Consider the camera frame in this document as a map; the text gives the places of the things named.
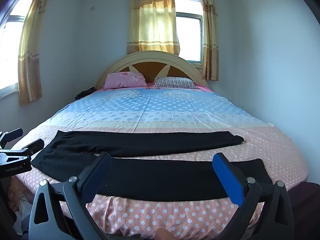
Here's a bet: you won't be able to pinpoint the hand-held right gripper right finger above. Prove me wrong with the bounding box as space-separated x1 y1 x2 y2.
212 152 292 240

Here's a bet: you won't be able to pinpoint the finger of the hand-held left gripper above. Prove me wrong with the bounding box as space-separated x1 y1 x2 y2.
21 139 45 156
0 128 24 149

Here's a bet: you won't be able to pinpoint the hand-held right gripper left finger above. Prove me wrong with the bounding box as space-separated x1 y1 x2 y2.
28 152 112 240

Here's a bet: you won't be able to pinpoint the black pants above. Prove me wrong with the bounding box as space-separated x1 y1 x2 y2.
30 130 273 202

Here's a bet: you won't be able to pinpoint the person's right hand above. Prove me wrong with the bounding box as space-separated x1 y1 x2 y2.
154 227 174 240

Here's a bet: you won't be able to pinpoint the black cloth beside bed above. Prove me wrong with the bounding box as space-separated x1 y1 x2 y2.
75 87 97 100

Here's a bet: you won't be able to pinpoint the dark maroon cloth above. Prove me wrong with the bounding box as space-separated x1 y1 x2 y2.
287 180 320 240

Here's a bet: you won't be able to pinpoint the long yellow curtain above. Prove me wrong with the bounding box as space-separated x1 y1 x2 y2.
18 0 56 107

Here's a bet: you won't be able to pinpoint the polka dot bed sheet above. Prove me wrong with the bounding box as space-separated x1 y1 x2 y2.
11 86 309 237

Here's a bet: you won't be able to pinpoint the side window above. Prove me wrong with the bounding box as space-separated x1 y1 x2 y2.
0 0 35 98

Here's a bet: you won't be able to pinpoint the pink floral pillow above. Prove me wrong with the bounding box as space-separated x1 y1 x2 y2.
104 71 147 90

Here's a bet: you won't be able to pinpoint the striped pillow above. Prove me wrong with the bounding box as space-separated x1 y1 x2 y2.
152 77 199 90

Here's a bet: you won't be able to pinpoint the cream wooden headboard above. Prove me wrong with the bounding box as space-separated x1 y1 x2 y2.
96 50 209 90

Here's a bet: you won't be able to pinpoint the narrow yellow curtain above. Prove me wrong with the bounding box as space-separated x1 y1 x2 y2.
199 0 220 81

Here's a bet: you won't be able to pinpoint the window behind headboard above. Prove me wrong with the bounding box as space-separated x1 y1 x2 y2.
174 0 203 67

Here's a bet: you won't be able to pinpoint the wide yellow curtain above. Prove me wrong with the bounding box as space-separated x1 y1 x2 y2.
127 0 181 56

